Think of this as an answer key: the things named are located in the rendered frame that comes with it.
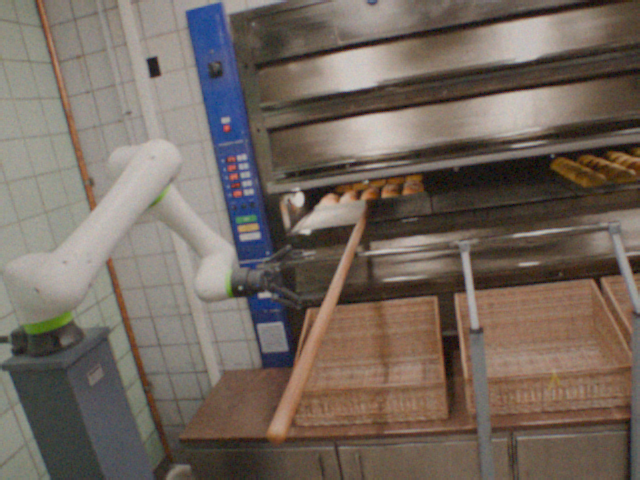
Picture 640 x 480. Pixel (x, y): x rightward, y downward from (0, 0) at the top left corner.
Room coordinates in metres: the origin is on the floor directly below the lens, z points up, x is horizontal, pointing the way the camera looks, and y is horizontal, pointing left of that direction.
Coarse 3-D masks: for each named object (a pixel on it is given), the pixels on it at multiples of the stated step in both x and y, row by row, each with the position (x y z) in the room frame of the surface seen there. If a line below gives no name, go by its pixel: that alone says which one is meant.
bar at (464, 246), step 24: (456, 240) 1.60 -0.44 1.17; (480, 240) 1.57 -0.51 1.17; (504, 240) 1.55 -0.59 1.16; (528, 240) 1.54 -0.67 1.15; (288, 264) 1.72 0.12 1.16; (312, 264) 1.70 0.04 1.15; (624, 264) 1.39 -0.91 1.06; (480, 336) 1.36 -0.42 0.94; (480, 360) 1.36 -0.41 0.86; (480, 384) 1.36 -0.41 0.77; (480, 408) 1.36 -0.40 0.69; (480, 432) 1.37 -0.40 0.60; (480, 456) 1.37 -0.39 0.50
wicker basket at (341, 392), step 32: (352, 320) 2.01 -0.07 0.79; (416, 320) 1.94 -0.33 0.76; (320, 352) 2.01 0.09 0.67; (352, 352) 1.98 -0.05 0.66; (384, 352) 1.94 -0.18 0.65; (416, 352) 1.91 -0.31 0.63; (320, 384) 1.88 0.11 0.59; (352, 384) 1.83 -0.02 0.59; (384, 384) 1.78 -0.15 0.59; (416, 384) 1.51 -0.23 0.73; (320, 416) 1.59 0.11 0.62; (352, 416) 1.58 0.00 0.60; (384, 416) 1.54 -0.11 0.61; (416, 416) 1.52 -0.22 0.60
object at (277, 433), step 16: (368, 208) 2.23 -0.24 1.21; (352, 240) 1.72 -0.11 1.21; (352, 256) 1.58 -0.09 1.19; (336, 272) 1.41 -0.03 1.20; (336, 288) 1.28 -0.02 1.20; (320, 320) 1.08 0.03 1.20; (320, 336) 1.01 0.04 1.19; (304, 352) 0.94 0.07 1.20; (304, 368) 0.87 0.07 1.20; (304, 384) 0.83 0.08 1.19; (288, 400) 0.77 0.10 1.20; (288, 416) 0.73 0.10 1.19; (272, 432) 0.69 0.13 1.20
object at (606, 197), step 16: (608, 192) 1.84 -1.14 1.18; (624, 192) 1.80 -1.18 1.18; (480, 208) 1.96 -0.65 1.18; (496, 208) 1.91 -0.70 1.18; (512, 208) 1.89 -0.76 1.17; (528, 208) 1.88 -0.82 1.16; (544, 208) 1.87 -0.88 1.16; (560, 208) 1.85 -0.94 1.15; (352, 224) 2.08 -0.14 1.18; (368, 224) 2.03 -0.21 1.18; (384, 224) 2.01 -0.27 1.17; (400, 224) 2.00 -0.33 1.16; (416, 224) 1.98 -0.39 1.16; (432, 224) 1.97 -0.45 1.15; (288, 240) 2.11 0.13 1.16; (304, 240) 2.09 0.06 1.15
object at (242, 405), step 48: (240, 384) 2.01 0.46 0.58; (288, 384) 1.94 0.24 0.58; (192, 432) 1.69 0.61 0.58; (240, 432) 1.64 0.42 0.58; (288, 432) 1.59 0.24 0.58; (336, 432) 1.54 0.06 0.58; (384, 432) 1.49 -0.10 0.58; (432, 432) 1.45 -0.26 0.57; (528, 432) 1.39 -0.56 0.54; (576, 432) 1.35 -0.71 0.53; (624, 432) 1.31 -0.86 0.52
